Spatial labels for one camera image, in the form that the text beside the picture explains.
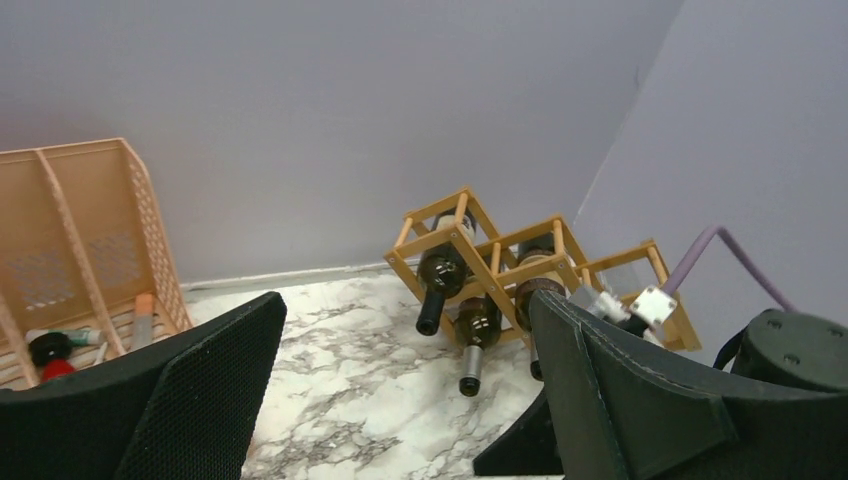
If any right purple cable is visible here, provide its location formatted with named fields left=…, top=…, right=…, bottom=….
left=662, top=225, right=796, bottom=314

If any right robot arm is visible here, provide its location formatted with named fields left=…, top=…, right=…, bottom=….
left=473, top=308, right=847, bottom=479

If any clear square glass bottle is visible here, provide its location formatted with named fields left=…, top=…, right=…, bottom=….
left=597, top=259, right=657, bottom=304

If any green wine bottle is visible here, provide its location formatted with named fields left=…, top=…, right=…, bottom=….
left=416, top=241, right=469, bottom=336
left=514, top=233, right=566, bottom=381
left=454, top=296, right=502, bottom=397

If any orange plastic file organizer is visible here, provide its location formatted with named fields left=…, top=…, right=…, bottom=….
left=1, top=138, right=193, bottom=390

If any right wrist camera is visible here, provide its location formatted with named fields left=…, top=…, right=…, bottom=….
left=568, top=285, right=678, bottom=347

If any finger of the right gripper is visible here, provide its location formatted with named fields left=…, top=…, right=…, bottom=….
left=472, top=389, right=564, bottom=477

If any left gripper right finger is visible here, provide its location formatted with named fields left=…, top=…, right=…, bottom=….
left=530, top=292, right=847, bottom=479

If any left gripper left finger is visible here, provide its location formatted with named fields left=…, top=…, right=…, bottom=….
left=1, top=292, right=287, bottom=479

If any wooden wine rack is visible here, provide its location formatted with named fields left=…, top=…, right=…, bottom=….
left=382, top=186, right=704, bottom=354

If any red black small bottle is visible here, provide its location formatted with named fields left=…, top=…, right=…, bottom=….
left=28, top=332, right=77, bottom=383

